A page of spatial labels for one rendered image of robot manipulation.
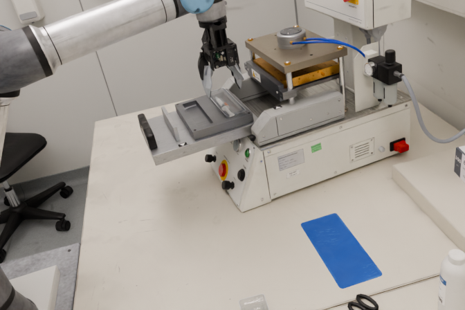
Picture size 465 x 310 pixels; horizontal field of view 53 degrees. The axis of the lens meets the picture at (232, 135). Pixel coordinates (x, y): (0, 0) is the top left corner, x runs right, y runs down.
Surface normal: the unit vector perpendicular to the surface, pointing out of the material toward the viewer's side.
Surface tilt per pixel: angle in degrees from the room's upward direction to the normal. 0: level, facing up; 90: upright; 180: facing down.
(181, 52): 90
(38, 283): 4
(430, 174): 0
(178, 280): 0
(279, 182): 90
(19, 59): 78
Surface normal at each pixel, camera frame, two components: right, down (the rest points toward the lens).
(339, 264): -0.16, -0.86
